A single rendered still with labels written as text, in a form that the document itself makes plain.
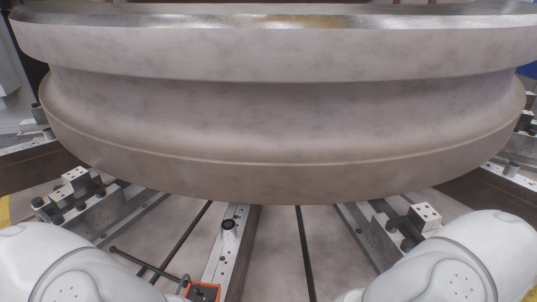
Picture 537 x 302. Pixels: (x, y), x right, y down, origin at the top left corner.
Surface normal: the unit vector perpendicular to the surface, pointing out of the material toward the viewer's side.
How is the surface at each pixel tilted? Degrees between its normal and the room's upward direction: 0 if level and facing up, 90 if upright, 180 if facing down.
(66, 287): 24
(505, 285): 55
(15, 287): 43
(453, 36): 90
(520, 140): 90
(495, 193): 90
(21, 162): 90
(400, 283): 64
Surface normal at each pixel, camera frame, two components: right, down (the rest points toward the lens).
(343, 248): 0.00, -0.87
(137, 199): 0.81, -0.04
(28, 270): 0.01, -0.61
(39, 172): 0.60, 0.40
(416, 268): -0.73, -0.68
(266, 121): -0.06, 0.50
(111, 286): 0.80, -0.58
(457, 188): -0.80, 0.30
